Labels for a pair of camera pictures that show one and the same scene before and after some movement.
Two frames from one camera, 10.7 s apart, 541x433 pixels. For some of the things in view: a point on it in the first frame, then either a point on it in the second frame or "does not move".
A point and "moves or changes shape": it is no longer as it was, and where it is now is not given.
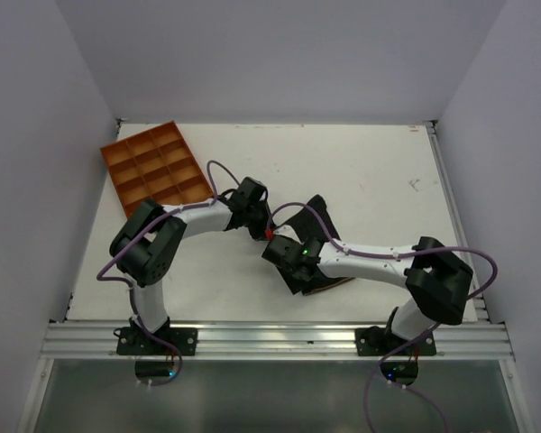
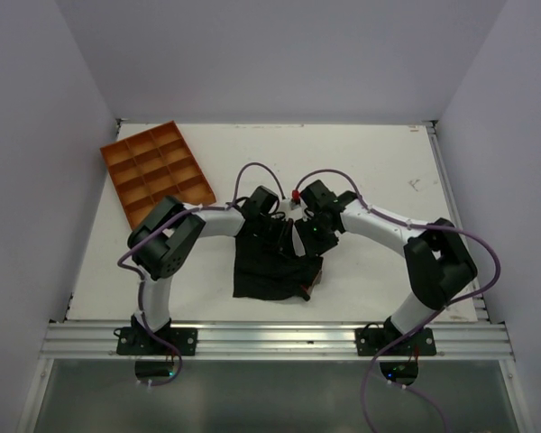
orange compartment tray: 158,164 does not move
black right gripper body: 291,271 -> 316,236
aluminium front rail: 75,341 does not move
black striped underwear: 313,220 moves or changes shape
